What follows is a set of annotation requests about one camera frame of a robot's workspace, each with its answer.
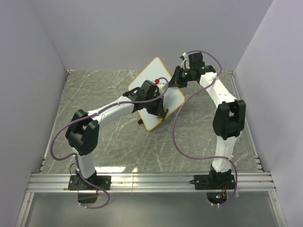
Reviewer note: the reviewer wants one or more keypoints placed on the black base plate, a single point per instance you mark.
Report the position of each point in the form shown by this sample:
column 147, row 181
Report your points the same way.
column 210, row 182
column 76, row 183

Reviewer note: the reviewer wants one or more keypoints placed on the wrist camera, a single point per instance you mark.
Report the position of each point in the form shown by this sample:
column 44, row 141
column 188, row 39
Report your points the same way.
column 161, row 86
column 185, row 61

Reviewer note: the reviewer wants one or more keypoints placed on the yellow-framed whiteboard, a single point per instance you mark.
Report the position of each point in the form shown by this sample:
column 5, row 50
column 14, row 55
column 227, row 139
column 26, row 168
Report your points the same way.
column 173, row 96

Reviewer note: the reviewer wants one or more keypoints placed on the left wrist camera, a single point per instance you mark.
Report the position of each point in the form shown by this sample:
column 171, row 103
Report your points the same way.
column 161, row 86

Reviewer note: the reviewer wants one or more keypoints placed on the aluminium mounting rail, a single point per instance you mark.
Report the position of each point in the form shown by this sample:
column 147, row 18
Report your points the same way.
column 150, row 182

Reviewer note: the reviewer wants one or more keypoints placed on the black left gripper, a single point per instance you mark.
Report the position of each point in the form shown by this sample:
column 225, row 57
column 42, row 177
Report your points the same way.
column 159, row 111

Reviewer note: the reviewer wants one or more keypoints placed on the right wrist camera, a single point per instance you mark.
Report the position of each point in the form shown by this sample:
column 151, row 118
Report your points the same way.
column 185, row 61

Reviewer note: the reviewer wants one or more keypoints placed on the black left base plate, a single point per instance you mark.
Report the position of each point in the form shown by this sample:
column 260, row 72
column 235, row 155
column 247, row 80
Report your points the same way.
column 76, row 183

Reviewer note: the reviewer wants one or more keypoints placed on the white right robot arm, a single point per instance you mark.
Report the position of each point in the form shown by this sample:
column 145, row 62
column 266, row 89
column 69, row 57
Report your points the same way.
column 228, row 122

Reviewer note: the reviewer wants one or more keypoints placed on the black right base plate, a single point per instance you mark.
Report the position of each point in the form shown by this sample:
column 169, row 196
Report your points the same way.
column 210, row 182

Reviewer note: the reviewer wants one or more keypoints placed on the yellow whiteboard eraser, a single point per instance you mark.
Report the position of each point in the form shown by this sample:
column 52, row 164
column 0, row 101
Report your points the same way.
column 162, row 117

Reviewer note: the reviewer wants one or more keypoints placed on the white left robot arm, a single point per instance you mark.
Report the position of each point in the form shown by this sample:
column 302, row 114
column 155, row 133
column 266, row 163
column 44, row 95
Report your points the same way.
column 83, row 131

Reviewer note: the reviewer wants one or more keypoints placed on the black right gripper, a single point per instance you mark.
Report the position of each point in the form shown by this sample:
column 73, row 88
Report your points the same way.
column 175, row 81

